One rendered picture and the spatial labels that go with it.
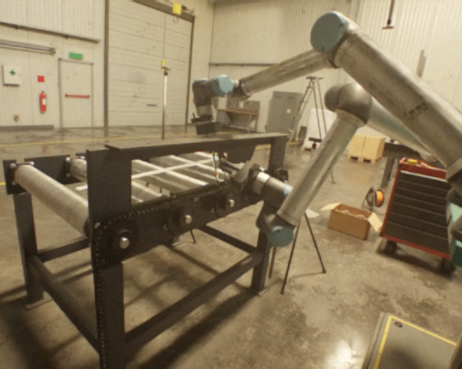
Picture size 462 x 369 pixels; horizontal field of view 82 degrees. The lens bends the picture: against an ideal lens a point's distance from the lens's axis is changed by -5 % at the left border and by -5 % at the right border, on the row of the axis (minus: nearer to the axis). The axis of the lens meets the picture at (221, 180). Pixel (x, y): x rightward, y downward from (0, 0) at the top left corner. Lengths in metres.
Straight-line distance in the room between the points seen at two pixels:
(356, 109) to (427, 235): 2.32
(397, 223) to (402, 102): 2.45
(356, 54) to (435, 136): 0.30
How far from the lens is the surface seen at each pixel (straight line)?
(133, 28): 12.00
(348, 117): 1.06
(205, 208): 1.35
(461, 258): 0.99
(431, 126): 0.82
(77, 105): 10.76
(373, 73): 0.88
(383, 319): 1.82
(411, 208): 3.17
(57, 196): 1.31
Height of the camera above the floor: 1.34
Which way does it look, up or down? 16 degrees down
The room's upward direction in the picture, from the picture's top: 6 degrees clockwise
